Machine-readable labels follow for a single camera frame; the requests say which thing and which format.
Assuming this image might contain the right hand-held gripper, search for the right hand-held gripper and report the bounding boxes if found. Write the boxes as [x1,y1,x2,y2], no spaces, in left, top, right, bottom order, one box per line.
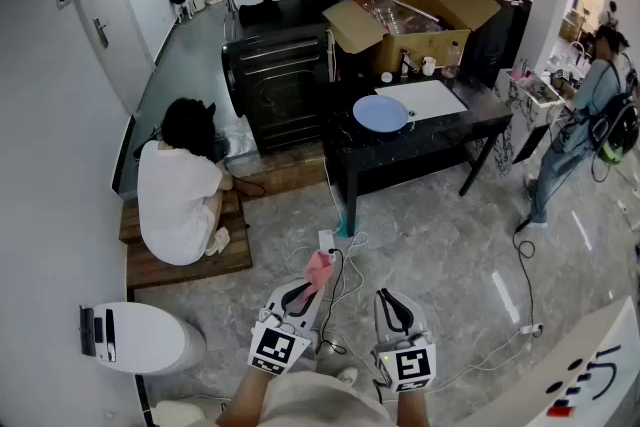
[370,288,437,394]

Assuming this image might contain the white oval appliance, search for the white oval appliance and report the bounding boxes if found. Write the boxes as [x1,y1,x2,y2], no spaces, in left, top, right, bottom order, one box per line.
[78,302,208,376]

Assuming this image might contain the white door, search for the white door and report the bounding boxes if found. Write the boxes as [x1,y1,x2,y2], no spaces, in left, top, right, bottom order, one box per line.
[62,0,157,116]

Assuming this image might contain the black cloth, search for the black cloth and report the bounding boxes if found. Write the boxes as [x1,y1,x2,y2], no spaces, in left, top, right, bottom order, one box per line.
[238,0,282,27]

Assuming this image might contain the person's right forearm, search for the person's right forearm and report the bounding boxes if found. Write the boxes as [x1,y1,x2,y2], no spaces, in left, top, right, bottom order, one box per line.
[396,388,430,427]

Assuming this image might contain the large open cardboard box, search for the large open cardboard box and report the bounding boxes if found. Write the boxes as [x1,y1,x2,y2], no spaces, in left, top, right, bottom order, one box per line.
[322,0,502,77]

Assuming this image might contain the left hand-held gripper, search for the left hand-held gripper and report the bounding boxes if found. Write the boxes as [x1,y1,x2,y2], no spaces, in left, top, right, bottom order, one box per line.
[248,278,327,376]

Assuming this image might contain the wooden platform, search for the wooden platform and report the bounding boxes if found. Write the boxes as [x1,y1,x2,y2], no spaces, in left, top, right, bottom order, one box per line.
[118,154,329,290]

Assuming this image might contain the blue round plate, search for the blue round plate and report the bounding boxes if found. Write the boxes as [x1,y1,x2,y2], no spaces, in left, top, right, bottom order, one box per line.
[352,94,410,134]

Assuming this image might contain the large clear plastic bottle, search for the large clear plastic bottle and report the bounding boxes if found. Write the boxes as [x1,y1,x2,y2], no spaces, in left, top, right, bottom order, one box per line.
[355,0,444,36]

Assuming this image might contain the small clear plastic bottle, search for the small clear plastic bottle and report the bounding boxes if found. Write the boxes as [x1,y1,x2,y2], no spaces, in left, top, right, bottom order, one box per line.
[441,40,462,79]

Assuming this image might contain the person's left forearm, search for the person's left forearm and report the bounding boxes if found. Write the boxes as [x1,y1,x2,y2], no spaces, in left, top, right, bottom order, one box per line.
[217,364,281,427]

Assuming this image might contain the person in white shirt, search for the person in white shirt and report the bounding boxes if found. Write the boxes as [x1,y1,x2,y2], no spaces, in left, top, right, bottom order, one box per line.
[214,368,401,427]

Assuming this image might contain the pink cloth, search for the pink cloth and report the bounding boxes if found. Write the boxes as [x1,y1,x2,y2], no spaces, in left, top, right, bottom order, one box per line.
[294,249,335,305]

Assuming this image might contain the metal door handle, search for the metal door handle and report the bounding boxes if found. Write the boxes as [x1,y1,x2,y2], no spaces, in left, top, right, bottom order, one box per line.
[93,17,110,50]

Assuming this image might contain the black cable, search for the black cable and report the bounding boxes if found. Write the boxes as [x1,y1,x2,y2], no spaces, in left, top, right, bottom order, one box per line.
[233,175,267,199]
[512,214,537,334]

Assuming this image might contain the black marble vanity table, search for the black marble vanity table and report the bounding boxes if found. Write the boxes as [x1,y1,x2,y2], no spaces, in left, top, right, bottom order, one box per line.
[322,67,515,237]

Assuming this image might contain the white marble cabinet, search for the white marble cabinet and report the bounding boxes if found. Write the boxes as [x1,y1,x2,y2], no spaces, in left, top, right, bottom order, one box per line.
[494,67,569,177]

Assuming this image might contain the white printed table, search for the white printed table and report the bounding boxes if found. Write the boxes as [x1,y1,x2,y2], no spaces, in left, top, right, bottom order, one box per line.
[457,294,640,427]

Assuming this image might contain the metal rod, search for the metal rod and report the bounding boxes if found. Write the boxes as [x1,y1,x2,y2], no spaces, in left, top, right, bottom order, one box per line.
[382,0,442,24]

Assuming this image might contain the white sink basin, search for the white sink basin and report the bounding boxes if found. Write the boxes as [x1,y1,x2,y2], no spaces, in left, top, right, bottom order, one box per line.
[374,79,469,122]

